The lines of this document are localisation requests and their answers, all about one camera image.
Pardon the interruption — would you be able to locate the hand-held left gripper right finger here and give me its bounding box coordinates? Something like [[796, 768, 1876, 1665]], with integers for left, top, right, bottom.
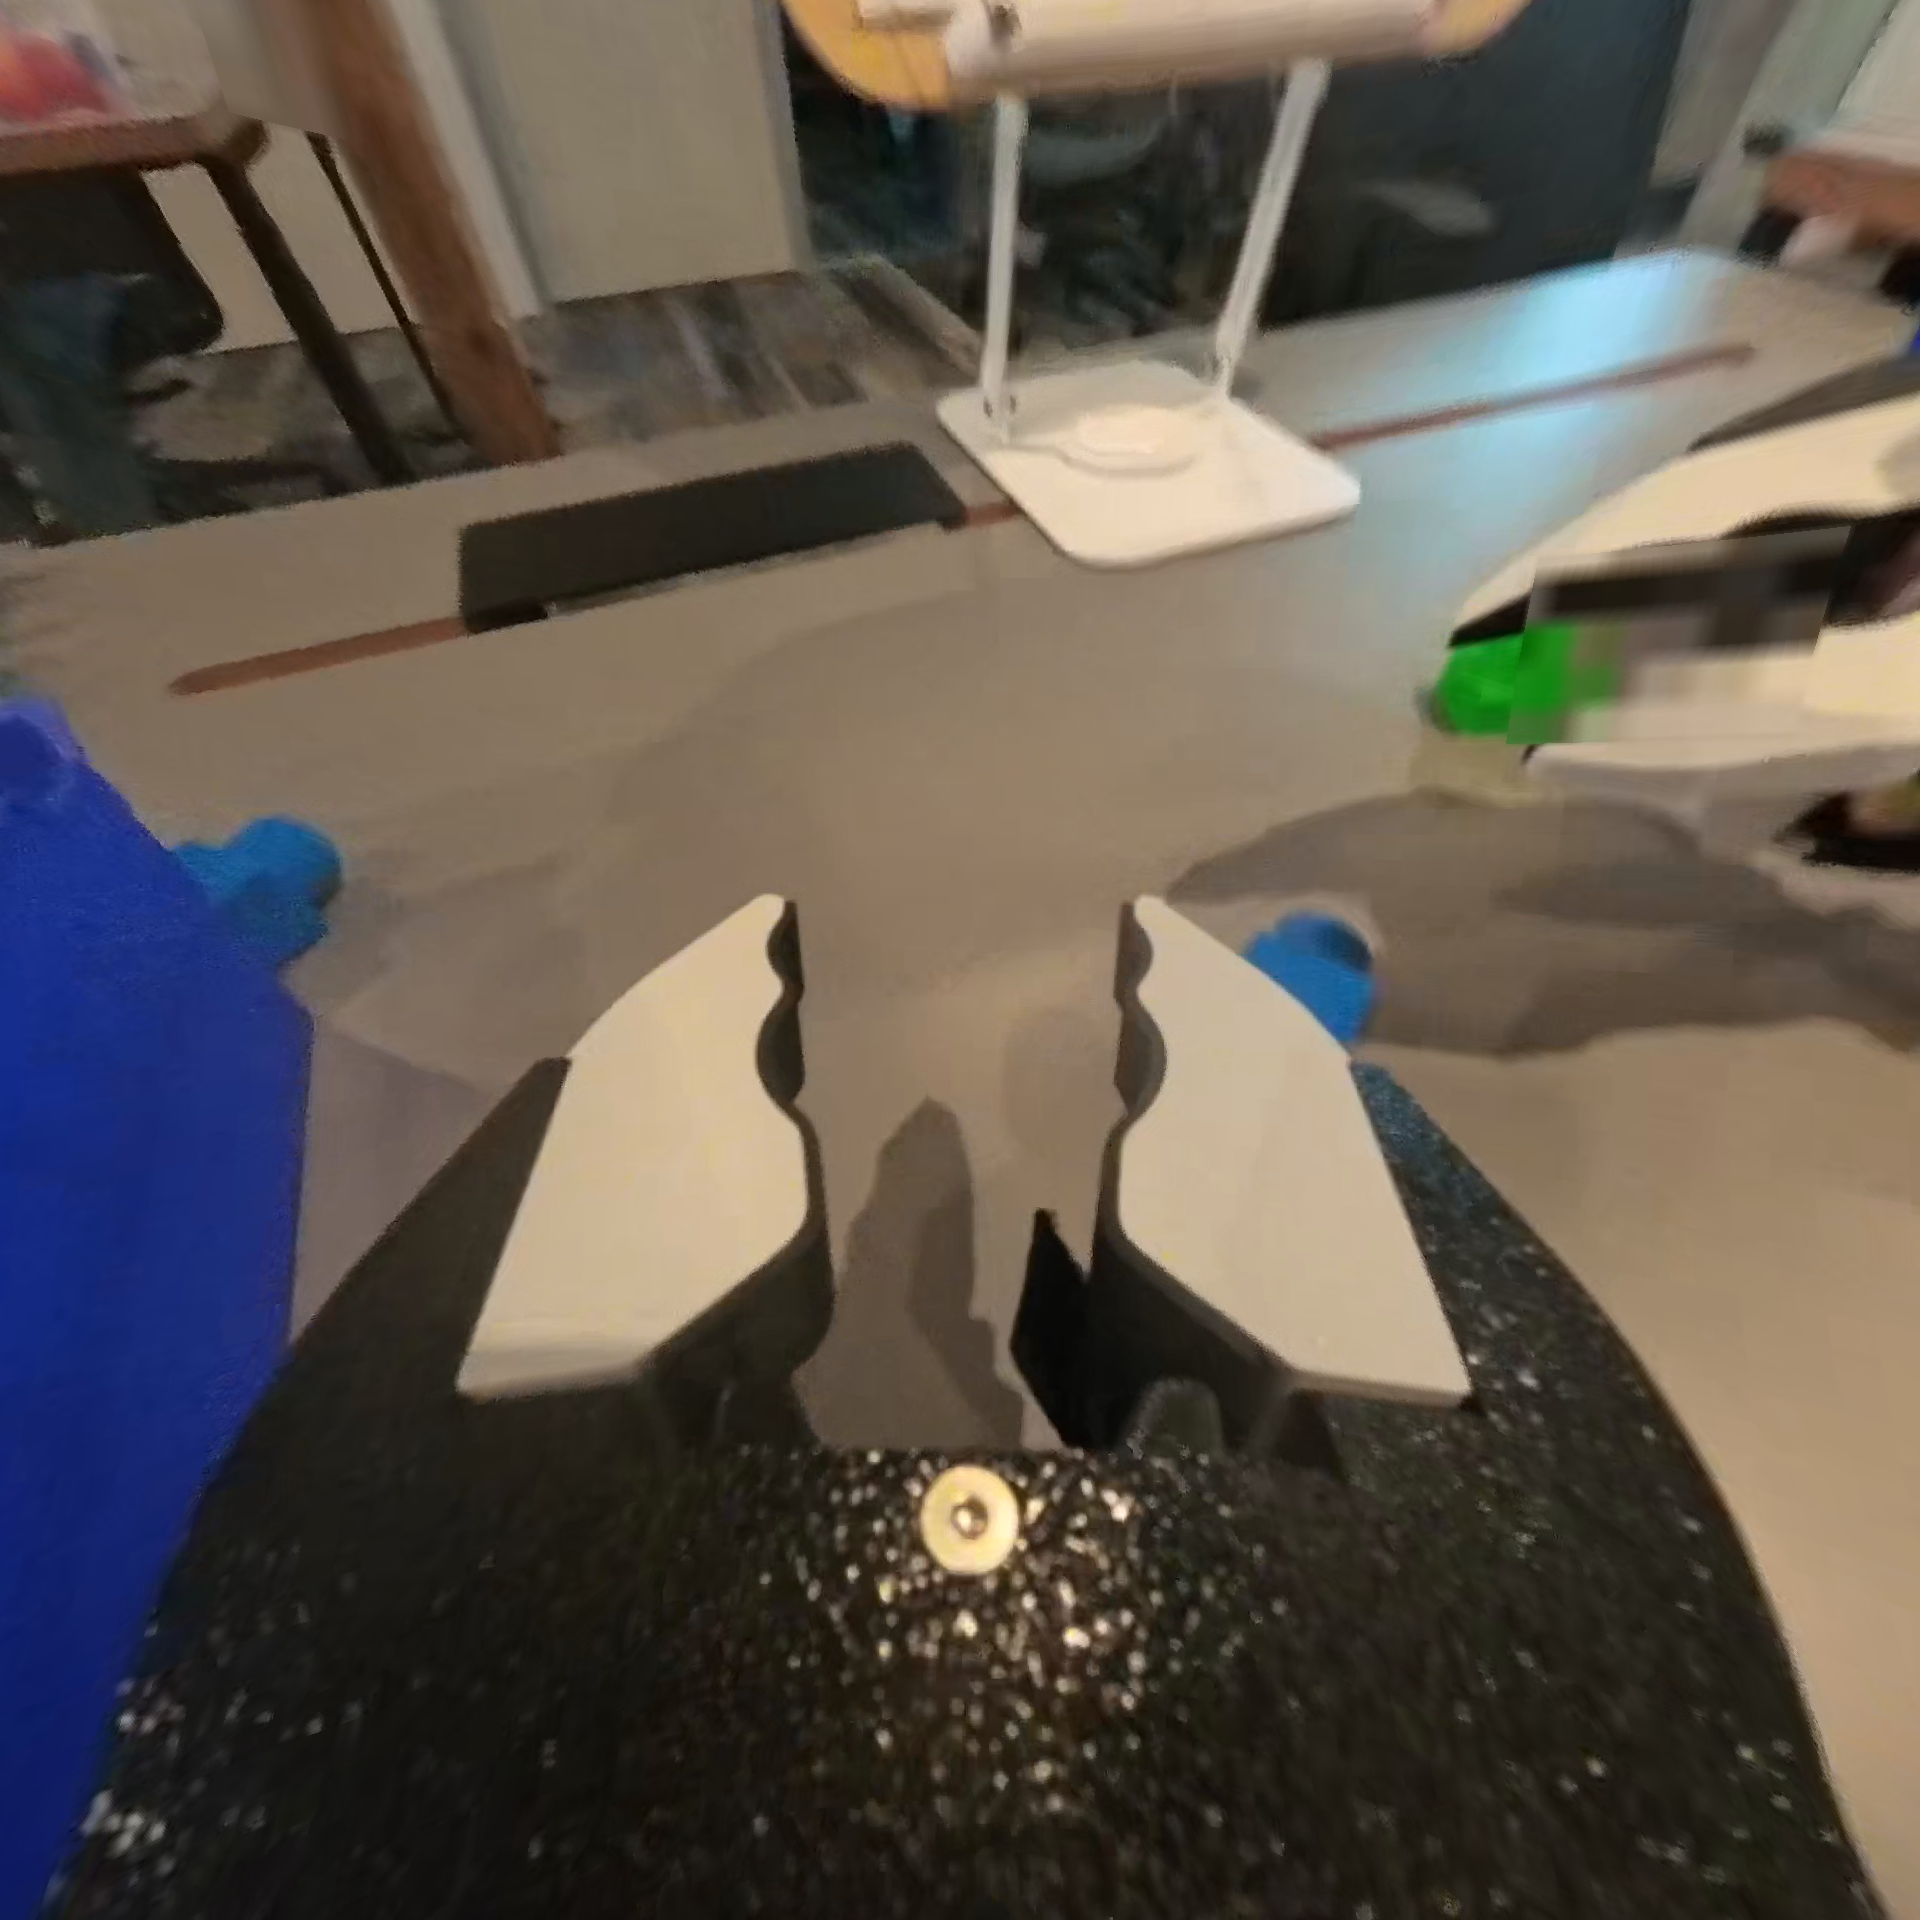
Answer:
[[1092, 894, 1475, 1412]]

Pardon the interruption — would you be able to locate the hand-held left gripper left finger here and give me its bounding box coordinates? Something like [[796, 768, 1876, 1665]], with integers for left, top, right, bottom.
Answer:
[[453, 894, 833, 1404]]

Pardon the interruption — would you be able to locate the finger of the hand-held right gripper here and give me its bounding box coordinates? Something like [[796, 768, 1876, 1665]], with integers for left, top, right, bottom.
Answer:
[[1517, 617, 1920, 850], [1452, 391, 1920, 631]]

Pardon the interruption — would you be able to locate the green mega block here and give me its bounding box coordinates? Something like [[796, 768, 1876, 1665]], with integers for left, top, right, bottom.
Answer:
[[1421, 630, 1532, 746]]

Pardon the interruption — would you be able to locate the blue container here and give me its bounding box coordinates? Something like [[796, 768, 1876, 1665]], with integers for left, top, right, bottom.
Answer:
[[0, 695, 320, 1920]]

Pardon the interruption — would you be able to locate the white wooden desk lamp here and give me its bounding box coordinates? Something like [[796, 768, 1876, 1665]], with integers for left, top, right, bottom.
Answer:
[[775, 0, 1536, 571]]

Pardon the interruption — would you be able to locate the black desk strip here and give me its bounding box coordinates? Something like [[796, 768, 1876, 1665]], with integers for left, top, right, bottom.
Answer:
[[456, 439, 971, 636]]

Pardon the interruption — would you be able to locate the wooden desk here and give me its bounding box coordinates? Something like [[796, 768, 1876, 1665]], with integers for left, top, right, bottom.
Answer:
[[0, 107, 422, 498]]

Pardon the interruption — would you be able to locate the clear plastic box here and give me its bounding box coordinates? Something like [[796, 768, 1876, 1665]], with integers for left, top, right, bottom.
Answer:
[[0, 0, 229, 140]]

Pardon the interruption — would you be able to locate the wooden post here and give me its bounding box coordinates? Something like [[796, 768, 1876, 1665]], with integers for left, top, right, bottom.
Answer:
[[296, 0, 559, 470]]

